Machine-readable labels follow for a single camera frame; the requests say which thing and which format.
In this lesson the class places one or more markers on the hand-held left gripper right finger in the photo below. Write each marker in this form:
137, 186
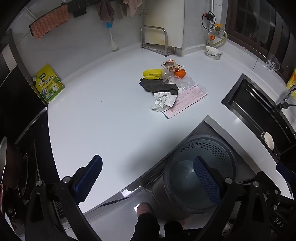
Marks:
205, 178

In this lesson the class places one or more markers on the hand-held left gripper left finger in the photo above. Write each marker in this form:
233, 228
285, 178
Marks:
89, 176

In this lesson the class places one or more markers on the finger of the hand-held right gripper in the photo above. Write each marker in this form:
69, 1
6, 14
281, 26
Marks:
285, 170

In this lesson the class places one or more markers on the grey perforated trash bin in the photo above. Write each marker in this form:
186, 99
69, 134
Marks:
185, 171

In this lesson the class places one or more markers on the clear plastic bag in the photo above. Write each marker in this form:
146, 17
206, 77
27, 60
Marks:
190, 83

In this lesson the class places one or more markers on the small white cup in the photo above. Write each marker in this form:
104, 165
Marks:
268, 140

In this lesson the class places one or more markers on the dark steel sink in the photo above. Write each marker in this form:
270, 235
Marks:
256, 109

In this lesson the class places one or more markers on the metal faucet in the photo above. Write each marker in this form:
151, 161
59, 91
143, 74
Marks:
288, 95

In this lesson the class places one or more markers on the pink plastic sleeve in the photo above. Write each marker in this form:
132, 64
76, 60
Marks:
185, 102

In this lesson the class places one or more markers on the crumpled white paper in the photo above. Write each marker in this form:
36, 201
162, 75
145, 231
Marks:
163, 100

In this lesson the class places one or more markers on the yellow oil bottle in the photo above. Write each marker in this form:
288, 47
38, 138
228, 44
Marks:
292, 81

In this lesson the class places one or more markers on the green yellow seasoning packet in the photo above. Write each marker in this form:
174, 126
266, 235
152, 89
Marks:
48, 85

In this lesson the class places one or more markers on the black cloth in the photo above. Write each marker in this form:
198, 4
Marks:
157, 86

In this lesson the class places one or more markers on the clear glass mug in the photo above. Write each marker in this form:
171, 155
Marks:
272, 62

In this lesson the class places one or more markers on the yellow plastic lid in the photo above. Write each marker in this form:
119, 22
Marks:
151, 74

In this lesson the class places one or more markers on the red and white snack packet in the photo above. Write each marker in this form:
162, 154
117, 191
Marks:
170, 66

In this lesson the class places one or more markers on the white patterned bowl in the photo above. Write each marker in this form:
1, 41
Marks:
214, 52

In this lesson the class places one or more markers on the white fitting with orange cap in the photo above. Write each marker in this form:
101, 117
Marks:
211, 39

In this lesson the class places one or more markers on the white and blue bottle brush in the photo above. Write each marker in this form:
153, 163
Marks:
112, 38

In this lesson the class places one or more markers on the metal rack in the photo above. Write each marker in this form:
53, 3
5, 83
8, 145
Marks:
164, 37

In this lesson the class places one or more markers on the dark framed window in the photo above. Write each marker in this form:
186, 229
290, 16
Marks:
259, 25

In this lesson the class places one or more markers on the orange sponge cloth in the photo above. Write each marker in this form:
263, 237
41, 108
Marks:
49, 22

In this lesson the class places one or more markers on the black and red gas device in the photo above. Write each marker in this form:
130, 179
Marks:
209, 16

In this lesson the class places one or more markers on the white cutting board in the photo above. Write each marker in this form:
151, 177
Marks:
166, 20

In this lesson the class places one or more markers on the brown hanging towel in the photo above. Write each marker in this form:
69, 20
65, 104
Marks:
105, 11

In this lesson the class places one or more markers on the hanging peeler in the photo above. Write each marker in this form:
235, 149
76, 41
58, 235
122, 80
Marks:
142, 12

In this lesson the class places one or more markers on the metal gas pipe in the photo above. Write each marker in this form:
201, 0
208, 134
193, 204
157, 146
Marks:
211, 5

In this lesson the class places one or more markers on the pink hanging towel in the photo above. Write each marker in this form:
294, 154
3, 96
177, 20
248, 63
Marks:
133, 7

